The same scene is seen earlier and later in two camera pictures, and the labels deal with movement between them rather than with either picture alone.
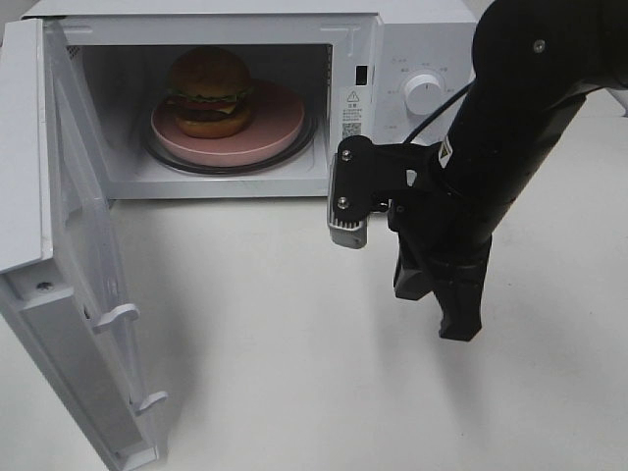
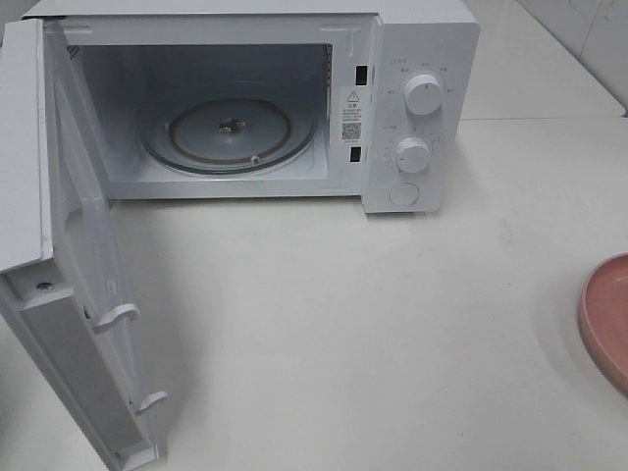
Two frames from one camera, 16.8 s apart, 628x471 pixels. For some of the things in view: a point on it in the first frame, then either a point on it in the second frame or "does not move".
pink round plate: x=276 y=119 -> x=603 y=316
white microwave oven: x=247 y=99 does not move
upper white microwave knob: x=422 y=94 does not move
